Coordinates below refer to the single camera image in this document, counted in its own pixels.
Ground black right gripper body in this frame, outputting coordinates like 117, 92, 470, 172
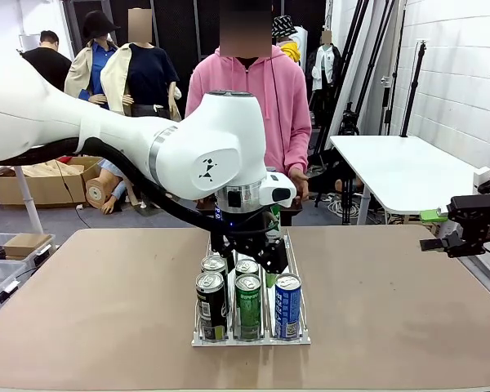
448, 193, 490, 257

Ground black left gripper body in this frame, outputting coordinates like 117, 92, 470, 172
222, 208, 271, 257

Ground person's pink-sleeved left forearm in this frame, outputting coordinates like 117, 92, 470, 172
283, 118, 314, 177

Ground person in pink hoodie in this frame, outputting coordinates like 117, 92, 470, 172
184, 0, 314, 203

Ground person's left hand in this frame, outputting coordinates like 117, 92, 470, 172
287, 167, 311, 203

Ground black Pepsi can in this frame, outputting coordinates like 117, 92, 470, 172
195, 271, 229, 342
200, 254, 230, 295

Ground green soda can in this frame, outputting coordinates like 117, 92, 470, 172
235, 258, 261, 279
234, 273, 263, 341
267, 203, 283, 243

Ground white side table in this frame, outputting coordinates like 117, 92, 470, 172
328, 134, 490, 226

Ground white can dispenser rack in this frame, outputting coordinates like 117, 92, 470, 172
191, 226, 312, 347

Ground black tripod stand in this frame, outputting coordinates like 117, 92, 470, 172
399, 38, 429, 138

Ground lying mannequin torso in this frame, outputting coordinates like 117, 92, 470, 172
84, 158, 142, 216

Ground leaning black poles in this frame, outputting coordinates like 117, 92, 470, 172
314, 0, 398, 156

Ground clear lidded storage box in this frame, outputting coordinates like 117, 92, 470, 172
0, 232, 57, 271
0, 259, 29, 320

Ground mannequin with white jacket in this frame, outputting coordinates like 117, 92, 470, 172
311, 30, 343, 126

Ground mannequin with navy top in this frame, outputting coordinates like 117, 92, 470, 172
100, 7, 184, 123

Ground large cardboard box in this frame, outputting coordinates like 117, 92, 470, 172
0, 156, 104, 208

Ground small cardboard box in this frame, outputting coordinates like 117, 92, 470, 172
2, 232, 53, 259

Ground white work table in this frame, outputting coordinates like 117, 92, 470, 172
0, 162, 45, 234

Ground mannequin with yellow hoodie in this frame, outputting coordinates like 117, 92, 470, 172
270, 15, 308, 65

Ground mannequin with black hat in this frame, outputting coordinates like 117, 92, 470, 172
63, 10, 123, 111

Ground man in black shirt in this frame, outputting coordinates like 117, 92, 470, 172
20, 29, 74, 94

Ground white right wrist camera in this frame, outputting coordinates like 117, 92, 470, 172
472, 166, 490, 196

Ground white floor cables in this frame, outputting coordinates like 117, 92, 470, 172
327, 194, 363, 218

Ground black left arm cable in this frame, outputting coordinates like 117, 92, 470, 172
0, 136, 232, 243

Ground black camera tripod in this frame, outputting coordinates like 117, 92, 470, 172
337, 100, 361, 136

